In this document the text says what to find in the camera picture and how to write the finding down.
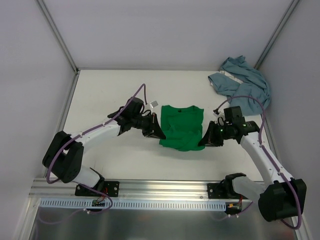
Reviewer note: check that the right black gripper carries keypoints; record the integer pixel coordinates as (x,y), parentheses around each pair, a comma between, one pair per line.
(216,134)

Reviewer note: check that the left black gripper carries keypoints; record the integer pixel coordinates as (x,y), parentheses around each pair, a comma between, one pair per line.
(151,125)

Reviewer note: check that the green t shirt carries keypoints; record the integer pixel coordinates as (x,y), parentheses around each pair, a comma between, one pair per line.
(183,127)

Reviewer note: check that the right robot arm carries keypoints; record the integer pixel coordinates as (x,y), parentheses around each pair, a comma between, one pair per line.
(281,196)

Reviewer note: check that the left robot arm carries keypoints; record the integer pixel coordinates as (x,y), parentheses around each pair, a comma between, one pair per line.
(65,153)

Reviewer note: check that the blue grey t shirt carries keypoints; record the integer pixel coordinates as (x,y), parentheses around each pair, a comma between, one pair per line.
(243,85)

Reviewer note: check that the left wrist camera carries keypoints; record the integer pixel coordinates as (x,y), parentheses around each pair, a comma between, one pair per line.
(152,105)

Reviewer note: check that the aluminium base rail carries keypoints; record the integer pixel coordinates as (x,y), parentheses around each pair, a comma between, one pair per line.
(129,189)

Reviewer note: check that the white slotted cable duct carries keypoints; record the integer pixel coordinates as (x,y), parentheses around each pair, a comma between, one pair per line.
(125,204)

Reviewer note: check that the right aluminium frame post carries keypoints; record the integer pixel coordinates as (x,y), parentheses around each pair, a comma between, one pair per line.
(277,32)

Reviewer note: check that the aluminium frame post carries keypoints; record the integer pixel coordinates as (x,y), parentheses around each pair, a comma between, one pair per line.
(57,35)
(277,32)

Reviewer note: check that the left aluminium frame post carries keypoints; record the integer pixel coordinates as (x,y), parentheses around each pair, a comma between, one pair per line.
(57,35)

